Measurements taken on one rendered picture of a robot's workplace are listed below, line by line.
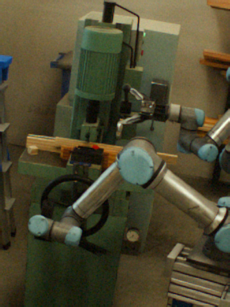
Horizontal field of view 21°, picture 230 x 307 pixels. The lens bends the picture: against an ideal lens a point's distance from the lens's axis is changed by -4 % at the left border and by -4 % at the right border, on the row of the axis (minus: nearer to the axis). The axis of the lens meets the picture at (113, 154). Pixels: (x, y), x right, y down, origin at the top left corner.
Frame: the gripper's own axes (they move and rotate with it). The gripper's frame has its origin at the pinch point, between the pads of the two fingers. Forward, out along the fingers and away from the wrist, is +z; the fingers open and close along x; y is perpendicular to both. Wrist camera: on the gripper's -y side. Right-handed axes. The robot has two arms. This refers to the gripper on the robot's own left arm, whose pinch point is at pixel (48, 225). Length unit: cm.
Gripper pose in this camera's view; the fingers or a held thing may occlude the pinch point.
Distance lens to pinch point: 257.8
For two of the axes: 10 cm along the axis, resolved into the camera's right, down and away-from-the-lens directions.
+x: 9.9, 1.5, -0.3
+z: 0.0, 1.6, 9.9
